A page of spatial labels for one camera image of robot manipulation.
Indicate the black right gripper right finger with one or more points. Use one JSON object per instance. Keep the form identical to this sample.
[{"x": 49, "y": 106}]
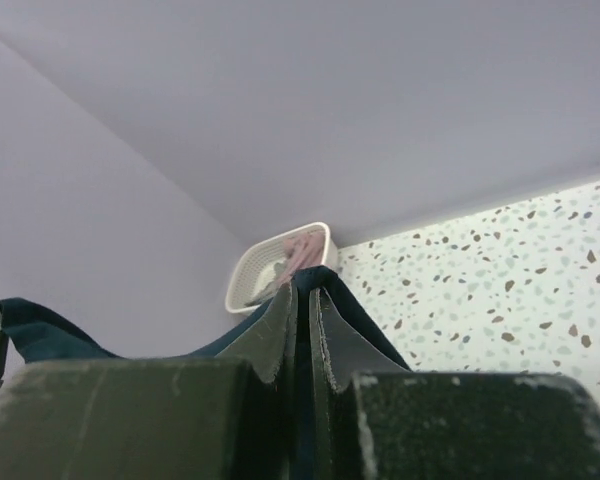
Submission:
[{"x": 376, "y": 420}]

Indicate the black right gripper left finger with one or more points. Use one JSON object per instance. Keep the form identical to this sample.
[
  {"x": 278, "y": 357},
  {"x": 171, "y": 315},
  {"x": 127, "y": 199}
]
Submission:
[{"x": 223, "y": 417}]

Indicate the white plastic laundry basket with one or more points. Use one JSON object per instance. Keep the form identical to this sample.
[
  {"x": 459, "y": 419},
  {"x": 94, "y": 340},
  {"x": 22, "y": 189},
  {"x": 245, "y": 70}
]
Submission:
[{"x": 255, "y": 268}]

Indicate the pink tank top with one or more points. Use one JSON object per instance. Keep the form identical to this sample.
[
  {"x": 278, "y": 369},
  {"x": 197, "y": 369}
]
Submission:
[{"x": 303, "y": 251}]

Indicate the navy maroon tank top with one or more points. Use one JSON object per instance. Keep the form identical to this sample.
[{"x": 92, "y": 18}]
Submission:
[{"x": 40, "y": 334}]

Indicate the grey tank top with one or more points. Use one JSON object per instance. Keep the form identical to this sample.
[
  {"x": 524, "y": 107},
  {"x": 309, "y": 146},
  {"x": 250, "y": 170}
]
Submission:
[{"x": 281, "y": 275}]

